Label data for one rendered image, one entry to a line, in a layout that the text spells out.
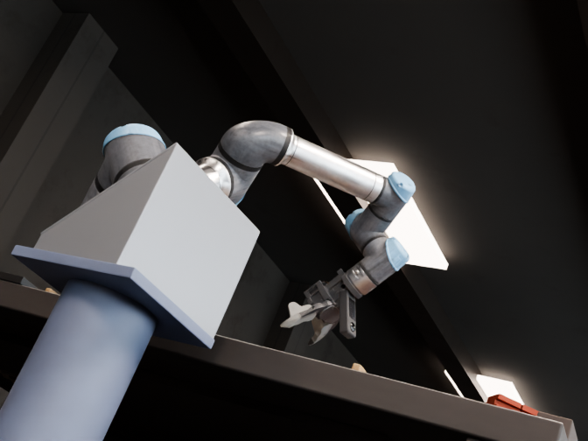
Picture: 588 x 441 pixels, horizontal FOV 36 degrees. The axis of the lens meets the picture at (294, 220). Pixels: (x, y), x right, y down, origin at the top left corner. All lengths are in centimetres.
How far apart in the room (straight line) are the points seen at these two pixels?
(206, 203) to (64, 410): 43
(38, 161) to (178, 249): 351
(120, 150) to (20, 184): 326
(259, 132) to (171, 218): 59
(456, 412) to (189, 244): 53
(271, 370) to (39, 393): 43
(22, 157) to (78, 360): 352
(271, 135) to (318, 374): 66
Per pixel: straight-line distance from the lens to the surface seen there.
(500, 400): 248
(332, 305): 222
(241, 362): 169
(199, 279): 159
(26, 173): 497
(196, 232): 157
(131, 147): 170
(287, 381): 164
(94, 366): 147
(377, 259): 220
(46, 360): 149
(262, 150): 206
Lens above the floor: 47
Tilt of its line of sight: 23 degrees up
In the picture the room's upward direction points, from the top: 23 degrees clockwise
